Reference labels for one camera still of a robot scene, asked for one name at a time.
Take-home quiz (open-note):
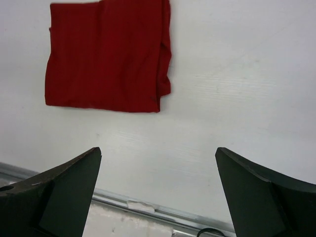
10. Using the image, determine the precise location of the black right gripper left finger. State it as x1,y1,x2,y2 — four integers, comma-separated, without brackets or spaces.
0,147,102,237

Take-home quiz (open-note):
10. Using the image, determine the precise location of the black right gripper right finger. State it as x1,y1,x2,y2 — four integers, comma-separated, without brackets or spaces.
215,148,316,237

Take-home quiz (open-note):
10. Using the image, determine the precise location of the red t shirt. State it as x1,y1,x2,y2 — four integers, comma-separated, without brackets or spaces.
45,0,171,113

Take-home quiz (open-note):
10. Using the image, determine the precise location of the white tape piece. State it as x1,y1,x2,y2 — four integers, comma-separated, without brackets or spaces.
126,200,156,213

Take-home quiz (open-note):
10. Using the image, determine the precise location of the black looped cable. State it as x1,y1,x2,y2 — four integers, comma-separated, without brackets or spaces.
197,228,227,237

